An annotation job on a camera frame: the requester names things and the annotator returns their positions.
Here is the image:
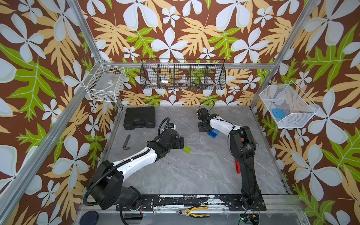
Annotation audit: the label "white wire basket left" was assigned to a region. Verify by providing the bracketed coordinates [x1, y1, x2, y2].
[82, 60, 127, 103]

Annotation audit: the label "black round disc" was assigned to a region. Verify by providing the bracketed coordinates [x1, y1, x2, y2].
[79, 211, 99, 225]

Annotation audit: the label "grey allen key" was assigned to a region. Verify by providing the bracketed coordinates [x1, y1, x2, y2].
[122, 135, 131, 150]

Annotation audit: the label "long red lego brick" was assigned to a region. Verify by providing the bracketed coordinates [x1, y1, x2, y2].
[234, 159, 241, 174]

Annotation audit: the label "blue sponge in basket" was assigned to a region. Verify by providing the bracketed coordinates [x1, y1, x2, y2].
[272, 109, 287, 119]

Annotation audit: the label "aluminium frame post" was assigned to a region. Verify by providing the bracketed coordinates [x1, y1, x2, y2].
[67, 1, 123, 110]
[250, 1, 321, 109]

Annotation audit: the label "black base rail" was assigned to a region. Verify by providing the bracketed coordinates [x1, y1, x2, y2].
[116, 193, 267, 212]

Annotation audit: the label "dark blue upturned lego brick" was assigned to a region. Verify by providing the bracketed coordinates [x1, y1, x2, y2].
[207, 129, 220, 138]

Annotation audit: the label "white wire basket right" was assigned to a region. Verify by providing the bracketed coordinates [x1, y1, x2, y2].
[260, 81, 320, 129]

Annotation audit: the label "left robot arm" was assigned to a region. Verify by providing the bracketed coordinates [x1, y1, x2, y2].
[83, 128, 184, 210]

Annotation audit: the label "white wire basket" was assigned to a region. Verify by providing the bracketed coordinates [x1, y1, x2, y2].
[82, 60, 127, 103]
[260, 81, 320, 129]

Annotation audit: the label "lime green lego brick front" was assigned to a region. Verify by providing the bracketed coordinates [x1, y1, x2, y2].
[183, 146, 192, 154]

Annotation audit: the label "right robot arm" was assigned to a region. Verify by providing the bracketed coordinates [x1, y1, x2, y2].
[196, 107, 263, 210]

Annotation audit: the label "aluminium frame post left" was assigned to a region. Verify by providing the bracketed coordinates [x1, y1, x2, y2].
[67, 1, 123, 110]

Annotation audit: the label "aluminium frame post right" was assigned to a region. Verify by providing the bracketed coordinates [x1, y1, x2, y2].
[250, 1, 321, 109]

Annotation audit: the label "black plastic tool case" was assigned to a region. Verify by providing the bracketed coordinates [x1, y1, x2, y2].
[123, 106, 156, 130]

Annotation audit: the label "yellow black pliers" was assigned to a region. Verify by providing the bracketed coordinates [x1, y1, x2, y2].
[176, 206, 211, 218]

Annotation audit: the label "black wire basket centre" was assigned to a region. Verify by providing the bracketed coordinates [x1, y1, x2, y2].
[139, 58, 226, 90]

